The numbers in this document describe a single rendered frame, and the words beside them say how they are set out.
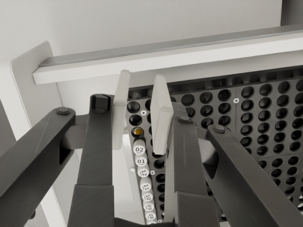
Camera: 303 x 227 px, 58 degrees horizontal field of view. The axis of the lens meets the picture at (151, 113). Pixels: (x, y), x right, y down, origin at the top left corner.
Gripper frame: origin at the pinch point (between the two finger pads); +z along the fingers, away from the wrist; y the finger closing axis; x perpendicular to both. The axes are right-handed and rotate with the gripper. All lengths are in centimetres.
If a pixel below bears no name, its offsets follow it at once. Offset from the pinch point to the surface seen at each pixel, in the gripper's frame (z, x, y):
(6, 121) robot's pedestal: 55, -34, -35
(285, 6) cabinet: 25.0, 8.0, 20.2
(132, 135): 7.3, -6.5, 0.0
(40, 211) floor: 96, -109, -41
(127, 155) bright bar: 12.5, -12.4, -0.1
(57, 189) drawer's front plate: 5.2, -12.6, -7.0
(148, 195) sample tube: 6.1, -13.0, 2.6
